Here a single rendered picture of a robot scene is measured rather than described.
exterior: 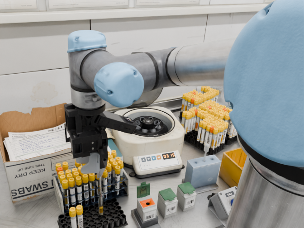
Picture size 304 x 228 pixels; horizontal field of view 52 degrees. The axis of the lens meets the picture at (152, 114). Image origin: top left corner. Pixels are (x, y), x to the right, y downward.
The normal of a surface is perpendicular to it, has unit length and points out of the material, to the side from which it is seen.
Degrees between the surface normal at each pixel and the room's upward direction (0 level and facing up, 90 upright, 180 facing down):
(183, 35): 90
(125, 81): 91
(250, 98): 82
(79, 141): 90
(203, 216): 0
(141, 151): 90
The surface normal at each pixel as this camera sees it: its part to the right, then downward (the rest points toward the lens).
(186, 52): -0.69, -0.51
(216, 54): -0.81, -0.20
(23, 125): 0.47, 0.43
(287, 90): -0.80, 0.11
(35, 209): 0.07, -0.87
